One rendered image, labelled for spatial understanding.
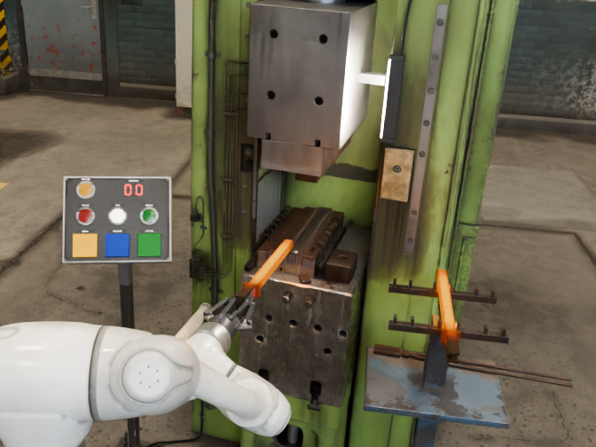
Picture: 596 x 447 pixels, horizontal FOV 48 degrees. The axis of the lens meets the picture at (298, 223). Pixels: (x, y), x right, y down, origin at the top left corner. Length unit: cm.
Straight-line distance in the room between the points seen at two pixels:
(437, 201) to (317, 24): 68
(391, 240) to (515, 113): 610
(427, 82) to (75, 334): 142
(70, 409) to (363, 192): 181
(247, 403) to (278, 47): 109
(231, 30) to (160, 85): 621
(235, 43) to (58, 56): 669
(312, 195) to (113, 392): 182
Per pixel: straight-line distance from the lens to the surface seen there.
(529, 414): 335
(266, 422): 150
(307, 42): 200
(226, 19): 223
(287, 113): 205
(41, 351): 96
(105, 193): 225
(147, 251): 221
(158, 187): 224
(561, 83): 830
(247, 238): 240
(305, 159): 207
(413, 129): 212
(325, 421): 245
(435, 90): 209
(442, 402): 200
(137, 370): 90
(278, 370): 237
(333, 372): 231
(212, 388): 125
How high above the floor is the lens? 196
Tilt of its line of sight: 23 degrees down
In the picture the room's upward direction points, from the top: 4 degrees clockwise
